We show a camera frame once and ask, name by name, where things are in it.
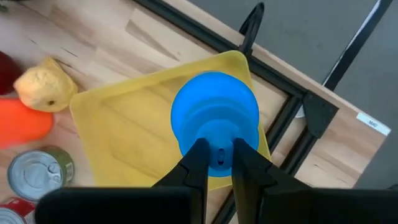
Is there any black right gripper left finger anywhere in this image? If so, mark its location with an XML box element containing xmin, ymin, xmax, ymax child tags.
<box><xmin>152</xmin><ymin>138</ymin><xmax>211</xmax><ymax>224</ymax></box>

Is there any orange plastic bottle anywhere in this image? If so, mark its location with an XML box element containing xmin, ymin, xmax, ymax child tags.
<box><xmin>0</xmin><ymin>98</ymin><xmax>54</xmax><ymax>149</ymax></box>

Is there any tin can red label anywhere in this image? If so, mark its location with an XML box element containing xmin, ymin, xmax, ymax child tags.
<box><xmin>0</xmin><ymin>197</ymin><xmax>37</xmax><ymax>224</ymax></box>

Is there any yellow apple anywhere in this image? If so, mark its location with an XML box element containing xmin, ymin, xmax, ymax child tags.
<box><xmin>13</xmin><ymin>57</ymin><xmax>78</xmax><ymax>113</ymax></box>

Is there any white label sticker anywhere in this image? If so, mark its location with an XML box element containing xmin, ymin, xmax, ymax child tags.
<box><xmin>356</xmin><ymin>111</ymin><xmax>392</xmax><ymax>137</ymax></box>

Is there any tin can green label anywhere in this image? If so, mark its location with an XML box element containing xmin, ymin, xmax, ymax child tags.
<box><xmin>7</xmin><ymin>145</ymin><xmax>75</xmax><ymax>203</ymax></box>

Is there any dark red textured fruit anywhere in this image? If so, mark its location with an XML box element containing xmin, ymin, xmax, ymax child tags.
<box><xmin>0</xmin><ymin>51</ymin><xmax>24</xmax><ymax>96</ymax></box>

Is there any black frame handle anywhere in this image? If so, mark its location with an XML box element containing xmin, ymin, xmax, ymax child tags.
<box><xmin>238</xmin><ymin>1</ymin><xmax>266</xmax><ymax>57</ymax></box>

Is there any blue plastic bottle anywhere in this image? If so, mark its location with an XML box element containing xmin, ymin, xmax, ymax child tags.
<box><xmin>170</xmin><ymin>70</ymin><xmax>261</xmax><ymax>178</ymax></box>

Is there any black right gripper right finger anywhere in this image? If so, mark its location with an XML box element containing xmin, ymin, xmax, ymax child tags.
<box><xmin>231</xmin><ymin>138</ymin><xmax>312</xmax><ymax>224</ymax></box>

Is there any yellow plastic tray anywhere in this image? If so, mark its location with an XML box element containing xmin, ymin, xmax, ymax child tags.
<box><xmin>69</xmin><ymin>50</ymin><xmax>272</xmax><ymax>191</ymax></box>

